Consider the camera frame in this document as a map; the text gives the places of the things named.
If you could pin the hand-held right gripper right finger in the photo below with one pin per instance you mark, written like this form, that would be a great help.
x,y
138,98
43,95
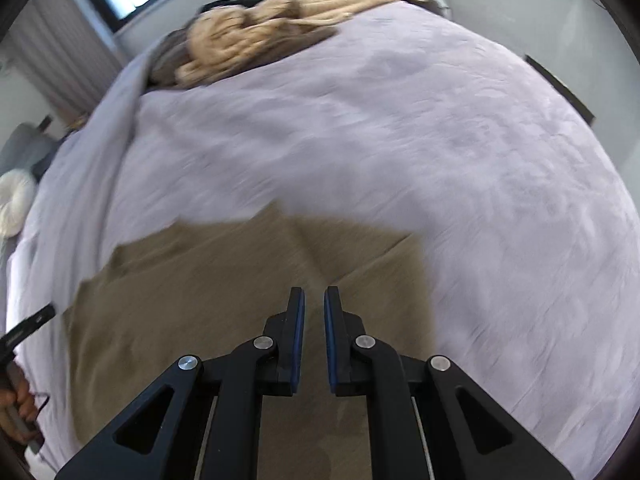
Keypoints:
x,y
331,340

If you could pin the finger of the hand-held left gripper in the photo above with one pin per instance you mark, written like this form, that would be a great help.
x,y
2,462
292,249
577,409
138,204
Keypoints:
x,y
30,327

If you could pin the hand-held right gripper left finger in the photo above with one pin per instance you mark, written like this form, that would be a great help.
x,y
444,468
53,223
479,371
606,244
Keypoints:
x,y
298,340

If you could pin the olive knit sweater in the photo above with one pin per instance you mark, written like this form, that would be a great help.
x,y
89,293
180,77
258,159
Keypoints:
x,y
210,300

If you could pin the person's left hand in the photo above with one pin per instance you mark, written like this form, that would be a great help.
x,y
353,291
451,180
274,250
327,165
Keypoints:
x,y
22,392

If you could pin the round white pleated cushion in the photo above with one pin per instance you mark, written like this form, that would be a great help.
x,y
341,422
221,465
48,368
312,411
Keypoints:
x,y
14,202

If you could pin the grey upholstered chair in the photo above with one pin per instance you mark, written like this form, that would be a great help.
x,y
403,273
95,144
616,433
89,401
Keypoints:
x,y
25,150

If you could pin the pale blue duvet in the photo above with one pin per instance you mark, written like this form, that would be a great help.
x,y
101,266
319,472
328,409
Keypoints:
x,y
95,160

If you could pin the lavender embossed bedspread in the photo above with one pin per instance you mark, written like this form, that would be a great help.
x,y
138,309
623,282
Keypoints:
x,y
400,160

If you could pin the grey curtain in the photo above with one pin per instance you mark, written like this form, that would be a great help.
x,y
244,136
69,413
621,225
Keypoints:
x,y
65,45

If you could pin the grey knit garment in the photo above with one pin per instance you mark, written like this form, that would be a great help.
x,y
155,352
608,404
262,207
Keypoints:
x,y
167,60

